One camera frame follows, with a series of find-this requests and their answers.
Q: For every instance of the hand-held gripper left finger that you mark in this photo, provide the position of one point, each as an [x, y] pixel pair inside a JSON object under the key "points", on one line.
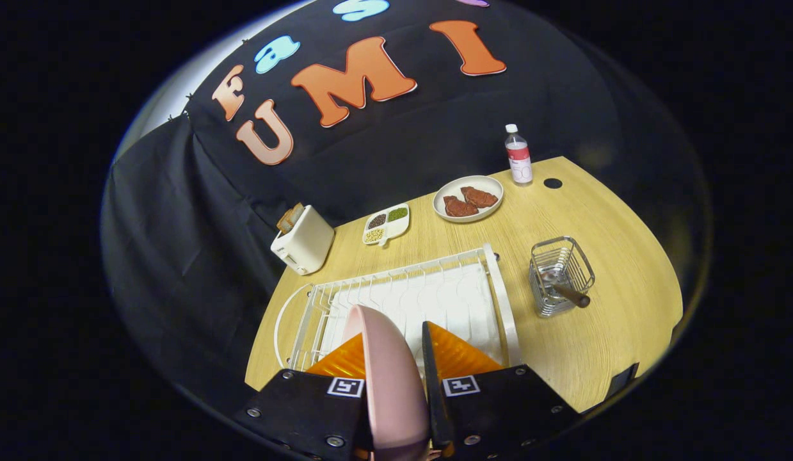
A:
{"points": [[306, 410]]}

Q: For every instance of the pile of yellow beans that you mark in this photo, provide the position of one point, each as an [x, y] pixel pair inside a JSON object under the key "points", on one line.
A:
{"points": [[373, 235]]}

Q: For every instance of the clear bottle with red label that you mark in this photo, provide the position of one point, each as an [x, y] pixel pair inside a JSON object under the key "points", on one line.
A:
{"points": [[519, 163]]}

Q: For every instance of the brown meat piece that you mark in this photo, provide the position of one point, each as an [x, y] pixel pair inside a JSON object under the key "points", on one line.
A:
{"points": [[480, 196], [460, 207]]}

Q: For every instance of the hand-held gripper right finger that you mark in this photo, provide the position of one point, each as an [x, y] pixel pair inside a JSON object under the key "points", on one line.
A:
{"points": [[434, 397]]}

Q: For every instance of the toasted bread slice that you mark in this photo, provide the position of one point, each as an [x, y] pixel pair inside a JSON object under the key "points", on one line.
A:
{"points": [[285, 222], [297, 211]]}

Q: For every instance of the black backdrop cloth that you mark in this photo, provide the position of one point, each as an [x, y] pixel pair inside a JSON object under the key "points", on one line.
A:
{"points": [[178, 256]]}

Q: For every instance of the pink plate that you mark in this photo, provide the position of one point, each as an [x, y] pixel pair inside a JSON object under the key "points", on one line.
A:
{"points": [[390, 384]]}

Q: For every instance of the black table edge clamp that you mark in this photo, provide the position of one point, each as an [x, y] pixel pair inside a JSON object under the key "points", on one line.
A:
{"points": [[623, 381]]}

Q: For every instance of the white divided dish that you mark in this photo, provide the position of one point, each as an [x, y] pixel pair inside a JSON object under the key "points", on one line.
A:
{"points": [[384, 241]]}

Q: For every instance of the pile of black beans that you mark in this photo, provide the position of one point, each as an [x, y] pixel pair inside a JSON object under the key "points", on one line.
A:
{"points": [[377, 221]]}

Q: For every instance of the white toaster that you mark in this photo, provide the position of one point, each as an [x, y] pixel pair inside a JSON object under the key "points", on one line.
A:
{"points": [[306, 243]]}

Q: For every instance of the white plate with meat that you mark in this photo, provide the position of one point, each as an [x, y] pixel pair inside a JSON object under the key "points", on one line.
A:
{"points": [[447, 189]]}

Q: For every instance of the black round table grommet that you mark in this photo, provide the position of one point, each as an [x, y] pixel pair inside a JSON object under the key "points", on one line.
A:
{"points": [[553, 183]]}

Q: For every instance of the pile of green beans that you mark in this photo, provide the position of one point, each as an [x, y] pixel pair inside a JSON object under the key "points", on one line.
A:
{"points": [[397, 214]]}

